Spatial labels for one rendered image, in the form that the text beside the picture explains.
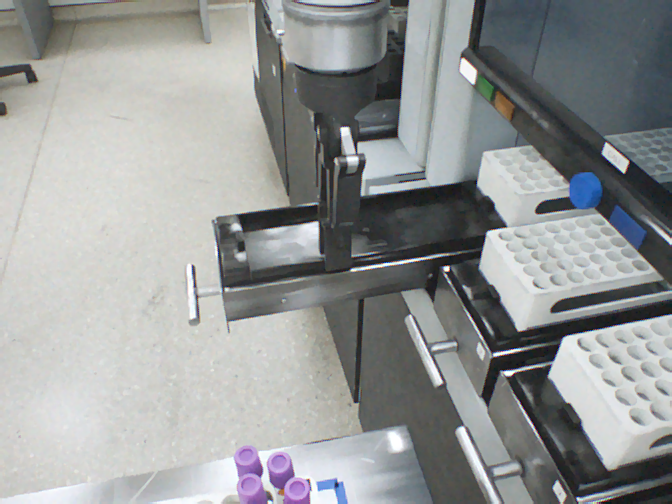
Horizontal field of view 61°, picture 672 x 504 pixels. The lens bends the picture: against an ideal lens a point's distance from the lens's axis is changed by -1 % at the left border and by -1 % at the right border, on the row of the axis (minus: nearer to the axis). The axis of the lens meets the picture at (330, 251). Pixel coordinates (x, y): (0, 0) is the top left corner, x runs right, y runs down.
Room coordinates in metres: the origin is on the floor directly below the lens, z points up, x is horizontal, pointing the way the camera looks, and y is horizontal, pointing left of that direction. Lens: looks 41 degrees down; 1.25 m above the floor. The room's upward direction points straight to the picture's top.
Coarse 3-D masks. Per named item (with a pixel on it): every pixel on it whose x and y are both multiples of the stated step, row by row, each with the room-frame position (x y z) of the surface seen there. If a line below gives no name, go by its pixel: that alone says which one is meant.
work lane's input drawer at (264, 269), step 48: (384, 192) 0.62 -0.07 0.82; (432, 192) 0.63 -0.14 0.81; (480, 192) 0.62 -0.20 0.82; (240, 240) 0.51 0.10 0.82; (288, 240) 0.54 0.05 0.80; (384, 240) 0.54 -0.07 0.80; (432, 240) 0.54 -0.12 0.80; (480, 240) 0.53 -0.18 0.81; (192, 288) 0.50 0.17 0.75; (240, 288) 0.45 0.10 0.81; (288, 288) 0.46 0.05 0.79; (336, 288) 0.47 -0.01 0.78; (384, 288) 0.49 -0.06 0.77
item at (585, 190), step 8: (576, 176) 0.39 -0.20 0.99; (584, 176) 0.39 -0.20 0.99; (592, 176) 0.39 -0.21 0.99; (576, 184) 0.39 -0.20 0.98; (584, 184) 0.38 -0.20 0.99; (592, 184) 0.38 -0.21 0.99; (600, 184) 0.38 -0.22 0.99; (576, 192) 0.39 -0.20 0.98; (584, 192) 0.38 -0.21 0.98; (592, 192) 0.37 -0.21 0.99; (600, 192) 0.37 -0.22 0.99; (576, 200) 0.38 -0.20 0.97; (584, 200) 0.38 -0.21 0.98; (592, 200) 0.37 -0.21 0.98; (584, 208) 0.37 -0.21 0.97
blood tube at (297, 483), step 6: (288, 480) 0.16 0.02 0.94; (294, 480) 0.16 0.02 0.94; (300, 480) 0.16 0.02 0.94; (288, 486) 0.16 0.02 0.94; (294, 486) 0.16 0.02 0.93; (300, 486) 0.16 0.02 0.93; (306, 486) 0.16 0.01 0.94; (288, 492) 0.15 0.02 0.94; (294, 492) 0.15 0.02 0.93; (300, 492) 0.15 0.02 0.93; (306, 492) 0.15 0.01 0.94; (288, 498) 0.15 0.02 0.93; (294, 498) 0.15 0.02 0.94; (300, 498) 0.15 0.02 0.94; (306, 498) 0.15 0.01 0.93
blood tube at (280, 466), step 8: (272, 456) 0.18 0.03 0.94; (280, 456) 0.18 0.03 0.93; (288, 456) 0.18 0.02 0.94; (272, 464) 0.17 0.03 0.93; (280, 464) 0.17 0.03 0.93; (288, 464) 0.17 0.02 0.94; (272, 472) 0.17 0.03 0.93; (280, 472) 0.17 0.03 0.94; (288, 472) 0.17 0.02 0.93; (272, 480) 0.17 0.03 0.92; (280, 480) 0.17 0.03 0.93; (280, 488) 0.17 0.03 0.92; (280, 496) 0.17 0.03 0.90
